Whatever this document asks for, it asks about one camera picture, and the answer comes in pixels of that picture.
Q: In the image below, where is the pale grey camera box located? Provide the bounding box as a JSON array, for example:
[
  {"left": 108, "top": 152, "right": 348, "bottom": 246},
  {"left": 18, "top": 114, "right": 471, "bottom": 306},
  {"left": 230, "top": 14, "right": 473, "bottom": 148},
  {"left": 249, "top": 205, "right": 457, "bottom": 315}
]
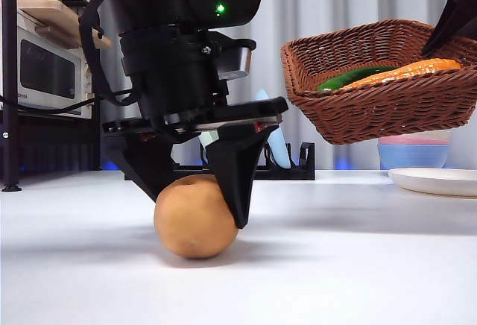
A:
[{"left": 215, "top": 37, "right": 259, "bottom": 81}]

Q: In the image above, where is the tan potato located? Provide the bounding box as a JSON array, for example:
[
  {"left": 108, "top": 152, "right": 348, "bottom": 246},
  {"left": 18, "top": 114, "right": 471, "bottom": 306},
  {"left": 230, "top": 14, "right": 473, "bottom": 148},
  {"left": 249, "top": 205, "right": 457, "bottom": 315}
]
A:
[{"left": 153, "top": 174, "right": 240, "bottom": 260}]

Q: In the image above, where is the black dish rack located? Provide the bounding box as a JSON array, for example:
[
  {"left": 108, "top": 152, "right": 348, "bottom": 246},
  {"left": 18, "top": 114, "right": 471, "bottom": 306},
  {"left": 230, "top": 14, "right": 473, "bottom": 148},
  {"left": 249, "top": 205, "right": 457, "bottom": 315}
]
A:
[{"left": 124, "top": 141, "right": 317, "bottom": 182}]

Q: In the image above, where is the cream toaster oven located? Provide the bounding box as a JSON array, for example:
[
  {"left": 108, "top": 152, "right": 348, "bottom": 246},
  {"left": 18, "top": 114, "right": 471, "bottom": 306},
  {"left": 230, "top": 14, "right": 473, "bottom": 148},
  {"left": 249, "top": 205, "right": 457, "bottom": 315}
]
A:
[{"left": 16, "top": 7, "right": 95, "bottom": 121}]

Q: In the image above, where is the wooden cutting board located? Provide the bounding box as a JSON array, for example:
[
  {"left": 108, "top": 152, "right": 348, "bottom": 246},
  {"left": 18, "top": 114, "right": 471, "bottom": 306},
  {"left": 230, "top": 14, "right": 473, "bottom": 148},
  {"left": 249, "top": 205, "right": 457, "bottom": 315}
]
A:
[{"left": 16, "top": 0, "right": 114, "bottom": 51}]

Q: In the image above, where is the black metal shelf frame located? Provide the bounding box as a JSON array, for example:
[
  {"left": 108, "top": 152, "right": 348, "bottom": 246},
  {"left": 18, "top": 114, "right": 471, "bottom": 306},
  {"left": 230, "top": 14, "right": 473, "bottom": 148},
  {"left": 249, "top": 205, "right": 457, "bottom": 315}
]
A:
[{"left": 0, "top": 0, "right": 126, "bottom": 193}]

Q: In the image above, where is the white plate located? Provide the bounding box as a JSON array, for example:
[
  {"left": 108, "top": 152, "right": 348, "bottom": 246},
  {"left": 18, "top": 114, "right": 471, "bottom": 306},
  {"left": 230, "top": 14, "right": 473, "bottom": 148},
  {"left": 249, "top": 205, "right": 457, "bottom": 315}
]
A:
[{"left": 387, "top": 167, "right": 477, "bottom": 198}]

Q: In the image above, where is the pale blue plate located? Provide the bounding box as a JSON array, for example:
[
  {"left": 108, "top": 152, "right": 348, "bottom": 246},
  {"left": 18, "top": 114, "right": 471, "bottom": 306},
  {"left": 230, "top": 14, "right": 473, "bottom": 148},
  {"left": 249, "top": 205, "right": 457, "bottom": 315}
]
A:
[{"left": 254, "top": 89, "right": 292, "bottom": 170}]

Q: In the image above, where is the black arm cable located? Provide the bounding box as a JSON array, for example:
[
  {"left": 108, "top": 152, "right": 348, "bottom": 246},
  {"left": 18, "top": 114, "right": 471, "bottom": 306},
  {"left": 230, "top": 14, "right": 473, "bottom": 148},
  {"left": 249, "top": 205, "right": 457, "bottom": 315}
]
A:
[{"left": 0, "top": 0, "right": 145, "bottom": 112}]

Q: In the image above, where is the green cucumber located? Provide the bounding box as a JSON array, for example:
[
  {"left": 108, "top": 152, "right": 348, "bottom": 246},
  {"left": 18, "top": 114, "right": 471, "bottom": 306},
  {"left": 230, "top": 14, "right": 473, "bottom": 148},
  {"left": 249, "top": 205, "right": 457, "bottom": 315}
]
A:
[{"left": 314, "top": 65, "right": 398, "bottom": 92}]

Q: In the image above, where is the brown wicker basket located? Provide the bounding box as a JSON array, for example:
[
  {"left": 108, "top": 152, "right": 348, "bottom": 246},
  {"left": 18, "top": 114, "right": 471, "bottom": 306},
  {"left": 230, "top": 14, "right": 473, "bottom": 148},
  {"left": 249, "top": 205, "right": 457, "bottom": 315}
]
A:
[{"left": 280, "top": 19, "right": 477, "bottom": 146}]

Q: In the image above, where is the blue bowl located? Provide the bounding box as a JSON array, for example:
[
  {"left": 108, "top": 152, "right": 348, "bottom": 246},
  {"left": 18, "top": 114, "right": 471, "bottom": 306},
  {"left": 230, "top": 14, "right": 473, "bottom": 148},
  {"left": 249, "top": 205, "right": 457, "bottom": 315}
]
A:
[{"left": 376, "top": 143, "right": 449, "bottom": 171}]

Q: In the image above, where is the pink bowl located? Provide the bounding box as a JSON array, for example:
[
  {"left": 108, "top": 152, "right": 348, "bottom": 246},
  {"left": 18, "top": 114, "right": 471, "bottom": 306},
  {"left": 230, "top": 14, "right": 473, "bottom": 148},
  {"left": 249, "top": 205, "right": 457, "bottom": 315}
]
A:
[{"left": 377, "top": 132, "right": 450, "bottom": 147}]

